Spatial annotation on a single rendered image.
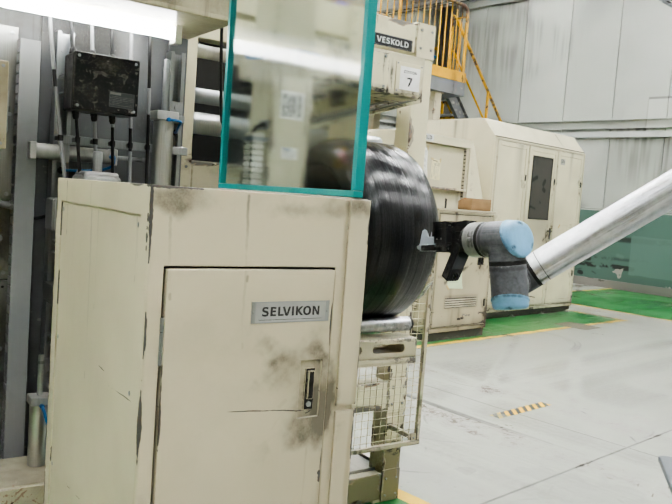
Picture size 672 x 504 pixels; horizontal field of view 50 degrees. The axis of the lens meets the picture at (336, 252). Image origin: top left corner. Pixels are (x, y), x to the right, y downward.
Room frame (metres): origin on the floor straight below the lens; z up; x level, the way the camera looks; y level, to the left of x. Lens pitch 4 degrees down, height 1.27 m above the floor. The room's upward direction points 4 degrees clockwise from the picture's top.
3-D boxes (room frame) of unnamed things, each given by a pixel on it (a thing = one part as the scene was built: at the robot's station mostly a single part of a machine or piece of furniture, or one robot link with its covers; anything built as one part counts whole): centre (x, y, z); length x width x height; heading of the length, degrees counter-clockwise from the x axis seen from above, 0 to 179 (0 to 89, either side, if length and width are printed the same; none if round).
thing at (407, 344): (2.12, -0.09, 0.84); 0.36 x 0.09 x 0.06; 124
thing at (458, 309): (7.16, -1.05, 0.62); 0.91 x 0.58 x 1.25; 133
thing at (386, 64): (2.56, 0.05, 1.71); 0.61 x 0.25 x 0.15; 124
